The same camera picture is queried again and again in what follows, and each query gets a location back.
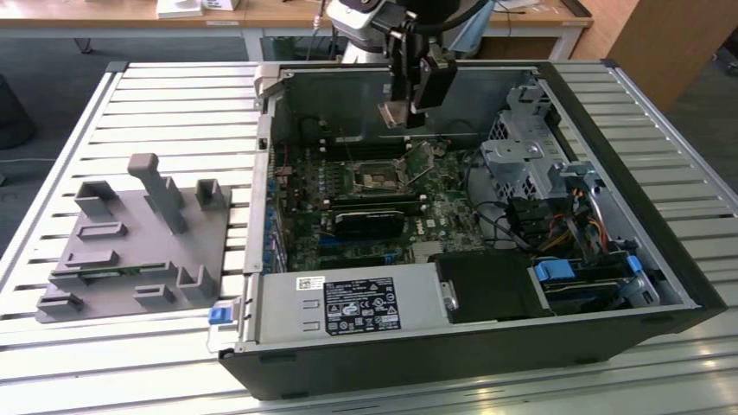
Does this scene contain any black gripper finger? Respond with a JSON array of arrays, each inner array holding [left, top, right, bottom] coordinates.
[[404, 41, 460, 129], [388, 25, 420, 103]]

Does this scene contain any silver CPU chip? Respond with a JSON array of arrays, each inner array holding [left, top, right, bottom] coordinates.
[[376, 100, 411, 130]]

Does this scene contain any thin wire locking lever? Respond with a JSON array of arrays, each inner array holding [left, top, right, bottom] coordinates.
[[339, 127, 356, 166]]

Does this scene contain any CPU socket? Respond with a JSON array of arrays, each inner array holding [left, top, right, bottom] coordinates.
[[344, 159, 415, 195]]

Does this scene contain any silver metal drive cage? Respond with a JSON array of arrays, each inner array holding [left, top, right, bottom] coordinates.
[[476, 84, 606, 204]]

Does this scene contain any green RAM stick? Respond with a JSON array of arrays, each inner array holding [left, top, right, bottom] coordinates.
[[327, 196, 420, 214], [77, 266, 169, 282]]

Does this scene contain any green motherboard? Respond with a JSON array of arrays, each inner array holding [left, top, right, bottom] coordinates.
[[265, 140, 500, 274]]

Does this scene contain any white box with dark print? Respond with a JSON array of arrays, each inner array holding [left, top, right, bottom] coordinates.
[[200, 0, 248, 13]]

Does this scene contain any graphics card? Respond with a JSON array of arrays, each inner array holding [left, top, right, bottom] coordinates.
[[331, 208, 408, 239]]

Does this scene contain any silver finned heatsink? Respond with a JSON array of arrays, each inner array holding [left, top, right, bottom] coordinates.
[[412, 239, 450, 261]]

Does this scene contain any wooden cabinet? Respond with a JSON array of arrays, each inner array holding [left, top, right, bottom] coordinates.
[[567, 0, 738, 114]]

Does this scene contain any plain white box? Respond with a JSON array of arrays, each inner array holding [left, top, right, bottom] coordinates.
[[156, 0, 205, 20]]

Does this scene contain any hard disk in blue carrier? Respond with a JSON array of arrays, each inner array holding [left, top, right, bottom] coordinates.
[[532, 257, 632, 313]]

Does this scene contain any black plastic cover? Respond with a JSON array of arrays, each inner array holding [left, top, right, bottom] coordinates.
[[431, 252, 555, 325]]

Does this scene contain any wooden desk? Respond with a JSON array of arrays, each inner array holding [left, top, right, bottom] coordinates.
[[0, 0, 595, 61]]

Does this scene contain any silver power supply unit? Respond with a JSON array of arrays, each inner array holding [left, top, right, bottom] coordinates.
[[236, 261, 458, 352]]

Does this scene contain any grey plastic parts rack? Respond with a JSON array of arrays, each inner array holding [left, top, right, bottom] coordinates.
[[33, 152, 235, 325]]

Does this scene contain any blue case latch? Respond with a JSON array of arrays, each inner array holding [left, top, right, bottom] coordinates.
[[205, 303, 239, 326]]

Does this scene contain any black PC case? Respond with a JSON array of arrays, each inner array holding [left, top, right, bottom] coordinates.
[[216, 59, 729, 401]]

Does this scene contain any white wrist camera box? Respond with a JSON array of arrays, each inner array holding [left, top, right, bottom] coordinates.
[[327, 0, 404, 32]]

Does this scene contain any grey case release handle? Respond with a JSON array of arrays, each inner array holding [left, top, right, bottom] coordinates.
[[252, 62, 289, 101]]

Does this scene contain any black cable bundle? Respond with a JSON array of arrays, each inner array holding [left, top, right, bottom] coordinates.
[[467, 196, 555, 254]]

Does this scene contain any coloured power wire bundle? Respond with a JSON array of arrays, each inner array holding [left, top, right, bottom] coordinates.
[[539, 184, 611, 257]]

